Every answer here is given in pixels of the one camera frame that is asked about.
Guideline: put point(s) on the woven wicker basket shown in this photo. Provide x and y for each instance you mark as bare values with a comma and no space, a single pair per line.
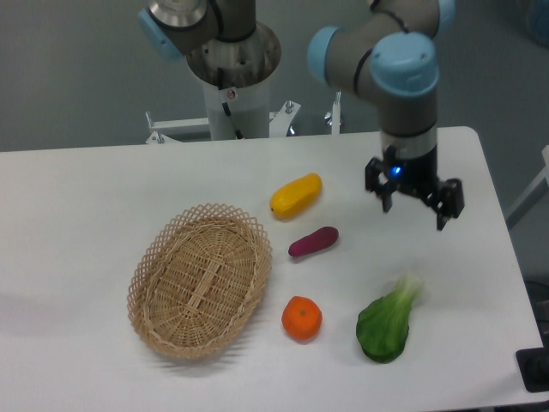
200,281

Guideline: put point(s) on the orange tangerine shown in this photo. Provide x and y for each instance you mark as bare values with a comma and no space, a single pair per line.
302,319

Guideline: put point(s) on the white table leg right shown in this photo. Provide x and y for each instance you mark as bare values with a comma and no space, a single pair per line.
531,195

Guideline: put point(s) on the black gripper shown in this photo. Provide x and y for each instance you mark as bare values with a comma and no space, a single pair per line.
416,177

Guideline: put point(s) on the purple sweet potato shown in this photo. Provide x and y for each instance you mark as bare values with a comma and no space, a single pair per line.
319,240

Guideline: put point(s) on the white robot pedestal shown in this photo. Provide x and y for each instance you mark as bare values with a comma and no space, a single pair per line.
237,74

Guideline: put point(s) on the yellow mango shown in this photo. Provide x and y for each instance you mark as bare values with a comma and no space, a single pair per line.
296,196

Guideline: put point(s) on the black device at table edge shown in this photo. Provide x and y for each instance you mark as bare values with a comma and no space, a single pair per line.
533,365

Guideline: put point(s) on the green bok choy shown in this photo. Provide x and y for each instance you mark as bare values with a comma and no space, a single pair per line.
382,328

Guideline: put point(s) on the blue object top right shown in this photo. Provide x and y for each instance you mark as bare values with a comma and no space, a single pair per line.
536,18

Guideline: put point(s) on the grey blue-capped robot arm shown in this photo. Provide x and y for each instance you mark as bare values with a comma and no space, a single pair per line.
390,62

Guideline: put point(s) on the white metal frame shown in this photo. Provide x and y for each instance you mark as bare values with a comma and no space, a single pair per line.
226,125

